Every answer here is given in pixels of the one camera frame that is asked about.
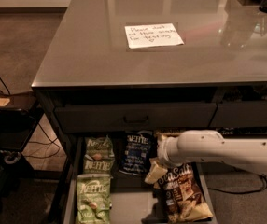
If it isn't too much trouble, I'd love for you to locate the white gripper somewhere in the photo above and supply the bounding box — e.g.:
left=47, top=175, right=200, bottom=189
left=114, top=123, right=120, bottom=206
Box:
left=145, top=135, right=182, bottom=184

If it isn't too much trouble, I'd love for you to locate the blue Kettle chip bag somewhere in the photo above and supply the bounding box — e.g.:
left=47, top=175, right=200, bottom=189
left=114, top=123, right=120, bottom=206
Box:
left=119, top=131, right=153, bottom=175

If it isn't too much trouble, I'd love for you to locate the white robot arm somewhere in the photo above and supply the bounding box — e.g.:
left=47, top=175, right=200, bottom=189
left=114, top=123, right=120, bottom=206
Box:
left=156, top=130, right=267, bottom=176

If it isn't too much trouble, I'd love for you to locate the open middle drawer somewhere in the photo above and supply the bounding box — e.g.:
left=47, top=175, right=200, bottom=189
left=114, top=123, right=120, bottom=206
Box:
left=62, top=135, right=218, bottom=224

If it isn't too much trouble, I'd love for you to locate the brown Sea Salt bag front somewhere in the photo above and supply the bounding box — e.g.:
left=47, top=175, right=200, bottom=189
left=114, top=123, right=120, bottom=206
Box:
left=157, top=163, right=213, bottom=224

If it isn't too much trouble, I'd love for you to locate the brown sea salt bag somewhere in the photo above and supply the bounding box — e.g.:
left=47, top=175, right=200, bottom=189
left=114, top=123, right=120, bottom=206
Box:
left=157, top=163, right=213, bottom=224
left=154, top=129, right=183, bottom=137

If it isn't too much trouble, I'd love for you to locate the brown Sea Salt bag rear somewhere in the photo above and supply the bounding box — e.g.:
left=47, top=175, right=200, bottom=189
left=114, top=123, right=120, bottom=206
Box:
left=154, top=129, right=183, bottom=137

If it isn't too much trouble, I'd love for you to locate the right bottom drawer front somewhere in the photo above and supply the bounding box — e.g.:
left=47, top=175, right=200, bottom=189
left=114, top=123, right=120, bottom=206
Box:
left=201, top=162, right=239, bottom=174

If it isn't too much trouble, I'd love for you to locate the green Kettle bag rear lower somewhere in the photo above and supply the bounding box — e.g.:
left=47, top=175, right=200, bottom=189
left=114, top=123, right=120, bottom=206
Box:
left=83, top=159, right=115, bottom=174

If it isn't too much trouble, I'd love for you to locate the green kettle bag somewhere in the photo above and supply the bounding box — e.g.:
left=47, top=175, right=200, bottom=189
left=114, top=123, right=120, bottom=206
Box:
left=77, top=174, right=111, bottom=224
left=85, top=136, right=114, bottom=161
left=83, top=159, right=115, bottom=174

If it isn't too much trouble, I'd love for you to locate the green Kettle bag rear top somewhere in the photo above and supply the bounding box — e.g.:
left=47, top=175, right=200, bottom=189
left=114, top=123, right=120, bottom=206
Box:
left=85, top=136, right=114, bottom=161

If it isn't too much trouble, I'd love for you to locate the green Kettle bag front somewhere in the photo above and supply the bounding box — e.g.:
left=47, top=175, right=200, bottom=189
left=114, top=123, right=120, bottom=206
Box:
left=77, top=174, right=111, bottom=224

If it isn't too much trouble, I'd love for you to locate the top left drawer front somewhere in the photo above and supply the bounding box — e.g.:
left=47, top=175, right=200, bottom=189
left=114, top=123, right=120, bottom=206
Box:
left=54, top=103, right=217, bottom=133

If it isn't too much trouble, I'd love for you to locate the top right drawer front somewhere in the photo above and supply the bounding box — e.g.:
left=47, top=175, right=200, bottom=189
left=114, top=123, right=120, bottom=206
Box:
left=210, top=101, right=267, bottom=128

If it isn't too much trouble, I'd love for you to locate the white handwritten paper note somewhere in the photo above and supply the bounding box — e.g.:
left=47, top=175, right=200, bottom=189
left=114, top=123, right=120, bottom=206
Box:
left=125, top=23, right=184, bottom=49

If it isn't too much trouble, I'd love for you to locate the black side cart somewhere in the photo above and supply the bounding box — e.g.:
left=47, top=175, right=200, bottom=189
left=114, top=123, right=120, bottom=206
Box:
left=0, top=91, right=44, bottom=177

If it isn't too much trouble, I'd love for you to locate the tan sticky note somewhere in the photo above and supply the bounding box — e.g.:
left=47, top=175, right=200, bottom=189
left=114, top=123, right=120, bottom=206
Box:
left=0, top=98, right=10, bottom=107

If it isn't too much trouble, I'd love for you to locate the black floor cable right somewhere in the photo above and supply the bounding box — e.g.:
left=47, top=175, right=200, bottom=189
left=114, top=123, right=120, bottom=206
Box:
left=207, top=173, right=267, bottom=195

